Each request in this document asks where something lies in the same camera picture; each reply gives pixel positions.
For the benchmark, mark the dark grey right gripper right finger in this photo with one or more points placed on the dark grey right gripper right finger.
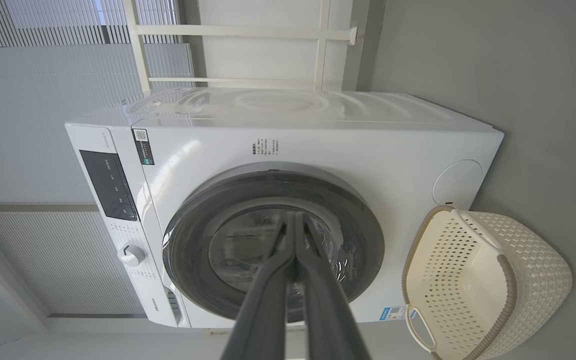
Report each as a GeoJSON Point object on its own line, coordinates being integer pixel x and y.
{"type": "Point", "coordinates": [325, 310]}

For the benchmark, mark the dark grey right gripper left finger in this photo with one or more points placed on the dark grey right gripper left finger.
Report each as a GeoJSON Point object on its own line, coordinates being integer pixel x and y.
{"type": "Point", "coordinates": [268, 305]}

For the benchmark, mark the round black glass washer door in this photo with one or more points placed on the round black glass washer door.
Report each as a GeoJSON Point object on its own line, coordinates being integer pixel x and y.
{"type": "Point", "coordinates": [193, 240]}

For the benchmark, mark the cream perforated laundry basket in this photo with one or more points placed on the cream perforated laundry basket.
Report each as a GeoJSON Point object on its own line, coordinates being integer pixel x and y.
{"type": "Point", "coordinates": [468, 280]}

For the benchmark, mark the white front-load washing machine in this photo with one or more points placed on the white front-load washing machine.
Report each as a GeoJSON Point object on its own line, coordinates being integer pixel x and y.
{"type": "Point", "coordinates": [368, 150]}

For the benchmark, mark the blue energy label sticker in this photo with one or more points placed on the blue energy label sticker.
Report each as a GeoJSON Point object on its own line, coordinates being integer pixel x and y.
{"type": "Point", "coordinates": [393, 313]}

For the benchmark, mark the white washer dial knob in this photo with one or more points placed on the white washer dial knob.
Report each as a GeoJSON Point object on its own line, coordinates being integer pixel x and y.
{"type": "Point", "coordinates": [131, 255]}

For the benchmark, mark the round white filter cover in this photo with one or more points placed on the round white filter cover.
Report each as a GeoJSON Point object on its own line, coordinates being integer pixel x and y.
{"type": "Point", "coordinates": [458, 182]}

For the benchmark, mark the black washer control panel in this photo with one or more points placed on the black washer control panel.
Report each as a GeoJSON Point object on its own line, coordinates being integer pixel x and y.
{"type": "Point", "coordinates": [110, 185]}

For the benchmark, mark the black QR code label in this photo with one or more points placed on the black QR code label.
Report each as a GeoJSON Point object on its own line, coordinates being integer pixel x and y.
{"type": "Point", "coordinates": [143, 146]}

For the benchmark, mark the white metal railing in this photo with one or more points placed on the white metal railing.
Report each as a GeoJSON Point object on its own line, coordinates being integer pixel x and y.
{"type": "Point", "coordinates": [238, 31]}

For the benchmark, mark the grey window blind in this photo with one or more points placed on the grey window blind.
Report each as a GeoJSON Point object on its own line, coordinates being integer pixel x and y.
{"type": "Point", "coordinates": [43, 125]}

